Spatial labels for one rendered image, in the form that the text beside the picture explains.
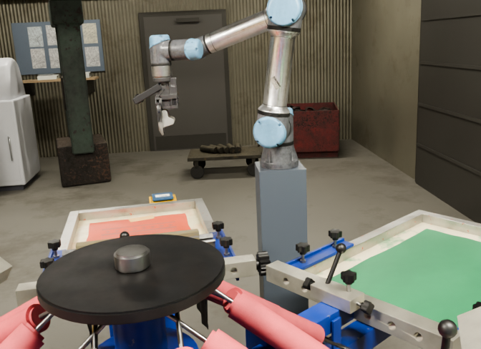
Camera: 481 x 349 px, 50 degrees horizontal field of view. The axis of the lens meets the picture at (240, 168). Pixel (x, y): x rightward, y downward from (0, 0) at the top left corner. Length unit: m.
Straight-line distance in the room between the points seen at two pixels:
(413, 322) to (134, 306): 0.72
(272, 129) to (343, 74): 6.96
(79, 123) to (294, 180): 4.89
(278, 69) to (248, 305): 1.07
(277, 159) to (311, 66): 6.68
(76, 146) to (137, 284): 5.86
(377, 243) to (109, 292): 1.27
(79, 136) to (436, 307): 5.58
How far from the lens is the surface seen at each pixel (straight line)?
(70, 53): 6.60
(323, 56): 8.65
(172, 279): 0.85
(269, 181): 1.97
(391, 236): 2.01
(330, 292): 1.32
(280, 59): 1.82
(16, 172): 6.96
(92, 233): 2.20
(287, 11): 1.79
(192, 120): 8.47
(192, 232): 1.79
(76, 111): 6.62
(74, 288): 0.87
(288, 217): 2.03
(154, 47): 1.95
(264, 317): 0.91
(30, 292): 1.59
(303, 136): 7.41
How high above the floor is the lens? 1.68
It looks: 14 degrees down
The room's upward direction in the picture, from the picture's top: 3 degrees counter-clockwise
